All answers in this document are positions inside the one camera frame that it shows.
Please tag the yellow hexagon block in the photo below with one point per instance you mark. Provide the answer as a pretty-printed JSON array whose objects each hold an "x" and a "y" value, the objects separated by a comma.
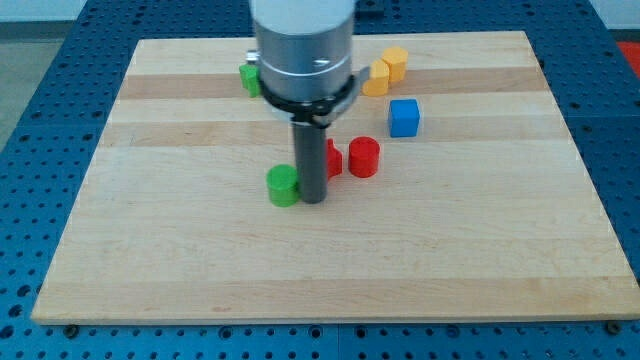
[{"x": 396, "y": 59}]

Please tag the wooden board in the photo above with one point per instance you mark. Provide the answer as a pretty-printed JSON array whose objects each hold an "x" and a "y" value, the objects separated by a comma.
[{"x": 488, "y": 214}]

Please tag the green star block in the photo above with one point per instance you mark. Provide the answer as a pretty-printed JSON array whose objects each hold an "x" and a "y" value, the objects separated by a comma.
[{"x": 249, "y": 75}]

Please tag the red cylinder block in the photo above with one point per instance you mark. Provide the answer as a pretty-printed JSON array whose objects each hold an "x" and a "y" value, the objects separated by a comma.
[{"x": 364, "y": 154}]

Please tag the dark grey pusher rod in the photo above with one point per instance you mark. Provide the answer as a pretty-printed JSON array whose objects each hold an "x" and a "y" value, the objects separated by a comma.
[{"x": 311, "y": 162}]

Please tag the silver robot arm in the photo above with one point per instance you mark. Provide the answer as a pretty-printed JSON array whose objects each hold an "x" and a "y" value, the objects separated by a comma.
[{"x": 305, "y": 55}]

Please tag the blue cube block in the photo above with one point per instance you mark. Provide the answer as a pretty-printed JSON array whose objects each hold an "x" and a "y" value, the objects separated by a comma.
[{"x": 403, "y": 118}]

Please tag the yellow heart block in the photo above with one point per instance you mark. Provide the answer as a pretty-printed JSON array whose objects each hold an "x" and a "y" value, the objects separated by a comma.
[{"x": 378, "y": 82}]

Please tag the red star block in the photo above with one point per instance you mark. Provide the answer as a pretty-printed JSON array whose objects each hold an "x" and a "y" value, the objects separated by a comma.
[{"x": 334, "y": 159}]

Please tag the green cylinder block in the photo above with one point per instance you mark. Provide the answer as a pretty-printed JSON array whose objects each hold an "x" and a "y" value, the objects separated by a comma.
[{"x": 282, "y": 185}]

